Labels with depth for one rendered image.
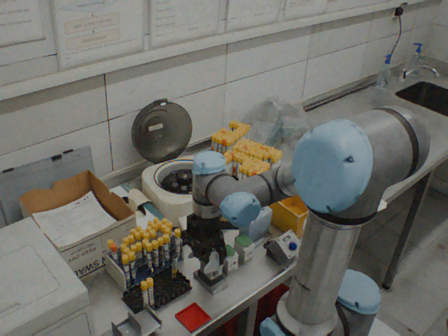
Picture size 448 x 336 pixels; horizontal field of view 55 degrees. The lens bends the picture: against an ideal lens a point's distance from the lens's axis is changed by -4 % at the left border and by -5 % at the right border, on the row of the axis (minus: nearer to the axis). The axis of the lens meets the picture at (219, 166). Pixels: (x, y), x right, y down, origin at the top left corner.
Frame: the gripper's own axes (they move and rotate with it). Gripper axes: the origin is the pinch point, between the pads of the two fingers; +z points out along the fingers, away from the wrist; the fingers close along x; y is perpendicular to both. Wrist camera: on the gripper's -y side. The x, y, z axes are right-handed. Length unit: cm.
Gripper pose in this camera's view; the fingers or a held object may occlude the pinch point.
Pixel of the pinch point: (211, 265)
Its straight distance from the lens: 125.0
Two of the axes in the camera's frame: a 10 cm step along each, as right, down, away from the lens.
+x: 6.5, 4.4, -6.2
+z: -0.4, 8.4, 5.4
